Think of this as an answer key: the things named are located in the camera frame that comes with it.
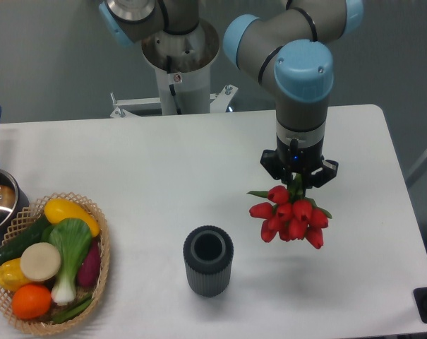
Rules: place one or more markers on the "beige round mushroom cap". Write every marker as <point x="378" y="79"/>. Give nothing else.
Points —
<point x="40" y="262"/>

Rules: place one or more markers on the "yellow squash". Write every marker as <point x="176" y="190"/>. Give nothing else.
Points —
<point x="59" y="209"/>

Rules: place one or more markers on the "yellow bell pepper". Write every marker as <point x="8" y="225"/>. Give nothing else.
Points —
<point x="11" y="276"/>

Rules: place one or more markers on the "green scallion stalks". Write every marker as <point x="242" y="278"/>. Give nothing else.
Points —
<point x="73" y="311"/>

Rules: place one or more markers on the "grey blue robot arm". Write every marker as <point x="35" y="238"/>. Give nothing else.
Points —
<point x="286" y="55"/>

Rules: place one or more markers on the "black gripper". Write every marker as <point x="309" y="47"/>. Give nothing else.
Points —
<point x="316" y="170"/>

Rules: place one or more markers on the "dark green cucumber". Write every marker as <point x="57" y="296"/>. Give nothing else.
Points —
<point x="15" y="247"/>

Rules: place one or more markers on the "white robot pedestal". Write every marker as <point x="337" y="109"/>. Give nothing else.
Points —
<point x="182" y="66"/>

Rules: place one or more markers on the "woven wicker basket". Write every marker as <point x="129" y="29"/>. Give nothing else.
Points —
<point x="43" y="325"/>

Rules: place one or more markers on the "purple sweet potato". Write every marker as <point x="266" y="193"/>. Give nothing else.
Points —
<point x="90" y="269"/>

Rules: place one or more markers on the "orange fruit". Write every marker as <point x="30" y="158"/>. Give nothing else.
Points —
<point x="31" y="301"/>

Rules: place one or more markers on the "dark grey ribbed vase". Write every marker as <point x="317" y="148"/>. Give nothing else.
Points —
<point x="208" y="254"/>

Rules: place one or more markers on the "red tulip bouquet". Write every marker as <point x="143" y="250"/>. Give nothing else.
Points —
<point x="289" y="214"/>

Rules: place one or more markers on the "green bok choy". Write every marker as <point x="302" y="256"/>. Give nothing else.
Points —
<point x="72" y="238"/>

